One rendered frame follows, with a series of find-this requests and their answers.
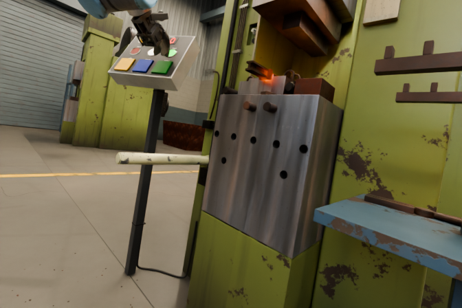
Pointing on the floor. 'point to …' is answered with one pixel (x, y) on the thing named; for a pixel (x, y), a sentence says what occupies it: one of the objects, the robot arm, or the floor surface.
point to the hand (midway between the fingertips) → (166, 53)
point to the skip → (183, 135)
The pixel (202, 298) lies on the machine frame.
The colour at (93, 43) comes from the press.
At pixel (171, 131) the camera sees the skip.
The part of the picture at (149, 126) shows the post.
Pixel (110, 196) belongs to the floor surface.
